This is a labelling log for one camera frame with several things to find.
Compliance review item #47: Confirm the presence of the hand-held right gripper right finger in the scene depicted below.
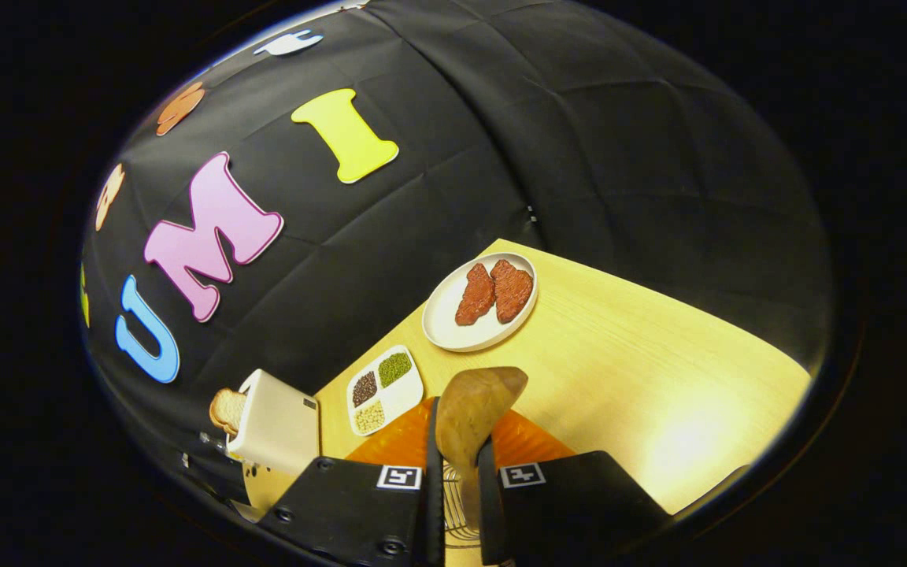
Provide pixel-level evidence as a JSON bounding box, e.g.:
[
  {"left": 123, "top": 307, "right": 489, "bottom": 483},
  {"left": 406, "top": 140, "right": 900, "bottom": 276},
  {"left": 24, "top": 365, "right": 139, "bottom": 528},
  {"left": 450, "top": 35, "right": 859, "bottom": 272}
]
[{"left": 476, "top": 409, "right": 671, "bottom": 567}]

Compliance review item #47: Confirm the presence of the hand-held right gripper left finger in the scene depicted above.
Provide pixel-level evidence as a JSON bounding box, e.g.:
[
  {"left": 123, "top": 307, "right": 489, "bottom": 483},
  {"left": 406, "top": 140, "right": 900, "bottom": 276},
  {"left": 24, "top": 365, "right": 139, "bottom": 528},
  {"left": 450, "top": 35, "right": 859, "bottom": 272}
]
[{"left": 257, "top": 398, "right": 446, "bottom": 567}]

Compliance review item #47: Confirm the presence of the wooden spoon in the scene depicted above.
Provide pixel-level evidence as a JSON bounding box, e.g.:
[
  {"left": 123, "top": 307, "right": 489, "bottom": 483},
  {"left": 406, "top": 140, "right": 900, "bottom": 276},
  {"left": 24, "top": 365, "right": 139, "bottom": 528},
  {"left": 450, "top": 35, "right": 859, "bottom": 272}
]
[{"left": 435, "top": 366, "right": 529, "bottom": 536}]

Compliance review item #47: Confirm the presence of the white toaster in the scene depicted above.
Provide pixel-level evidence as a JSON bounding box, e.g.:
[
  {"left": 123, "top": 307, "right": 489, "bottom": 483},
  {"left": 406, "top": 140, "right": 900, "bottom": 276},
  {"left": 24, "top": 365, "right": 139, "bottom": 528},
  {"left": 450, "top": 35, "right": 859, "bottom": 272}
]
[{"left": 225, "top": 369, "right": 320, "bottom": 478}]

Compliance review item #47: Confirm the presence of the white divided grain dish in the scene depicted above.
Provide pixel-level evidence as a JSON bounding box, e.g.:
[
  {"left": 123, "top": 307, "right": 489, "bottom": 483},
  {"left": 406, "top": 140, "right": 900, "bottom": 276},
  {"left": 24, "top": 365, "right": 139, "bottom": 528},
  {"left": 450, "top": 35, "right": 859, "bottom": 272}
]
[{"left": 346, "top": 345, "right": 424, "bottom": 437}]

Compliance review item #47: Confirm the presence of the bread slice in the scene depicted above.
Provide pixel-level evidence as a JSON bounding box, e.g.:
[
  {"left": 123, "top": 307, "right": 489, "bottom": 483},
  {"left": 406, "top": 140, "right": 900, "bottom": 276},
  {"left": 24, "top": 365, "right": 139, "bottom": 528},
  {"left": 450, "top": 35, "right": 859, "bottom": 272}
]
[{"left": 209, "top": 387, "right": 248, "bottom": 436}]

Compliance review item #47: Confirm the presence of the white round plate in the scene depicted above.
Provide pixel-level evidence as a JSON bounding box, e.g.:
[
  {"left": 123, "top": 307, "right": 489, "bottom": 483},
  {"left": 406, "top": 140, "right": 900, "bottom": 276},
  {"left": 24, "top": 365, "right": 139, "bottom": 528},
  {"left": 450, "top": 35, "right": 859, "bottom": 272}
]
[{"left": 422, "top": 252, "right": 539, "bottom": 353}]

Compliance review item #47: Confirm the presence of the black backdrop cloth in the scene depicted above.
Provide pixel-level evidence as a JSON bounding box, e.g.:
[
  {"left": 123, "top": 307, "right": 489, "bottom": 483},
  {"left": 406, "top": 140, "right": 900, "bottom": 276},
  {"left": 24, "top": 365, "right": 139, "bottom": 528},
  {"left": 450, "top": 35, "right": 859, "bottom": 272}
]
[{"left": 80, "top": 0, "right": 832, "bottom": 505}]

